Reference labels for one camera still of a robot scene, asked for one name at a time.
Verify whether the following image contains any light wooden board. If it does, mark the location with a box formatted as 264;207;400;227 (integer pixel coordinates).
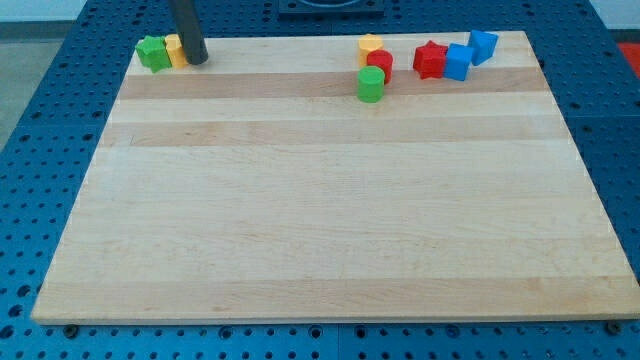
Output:
31;31;639;325

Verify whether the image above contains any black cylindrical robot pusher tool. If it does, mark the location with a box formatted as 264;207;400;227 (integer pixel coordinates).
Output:
168;0;209;65

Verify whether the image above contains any green cylinder block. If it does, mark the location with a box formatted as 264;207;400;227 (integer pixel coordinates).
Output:
357;66;385;103

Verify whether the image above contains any blue triangular block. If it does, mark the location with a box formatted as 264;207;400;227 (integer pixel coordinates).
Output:
468;30;499;66

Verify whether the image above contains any yellow pentagon block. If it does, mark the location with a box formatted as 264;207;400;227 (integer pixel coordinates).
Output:
357;34;384;67

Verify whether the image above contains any green star block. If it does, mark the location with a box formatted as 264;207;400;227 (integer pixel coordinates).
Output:
135;36;172;73

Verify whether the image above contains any blue cube block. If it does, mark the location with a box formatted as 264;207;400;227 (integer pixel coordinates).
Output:
443;43;473;81

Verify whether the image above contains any yellow hexagon block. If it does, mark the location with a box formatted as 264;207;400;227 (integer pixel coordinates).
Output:
164;34;189;69

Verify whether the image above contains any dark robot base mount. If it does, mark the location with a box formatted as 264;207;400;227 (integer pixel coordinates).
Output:
275;0;385;18

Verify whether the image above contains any red cylinder block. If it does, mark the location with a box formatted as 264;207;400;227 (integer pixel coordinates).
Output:
367;49;394;85

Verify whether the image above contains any red star block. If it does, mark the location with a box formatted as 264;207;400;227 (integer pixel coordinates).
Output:
413;40;448;79

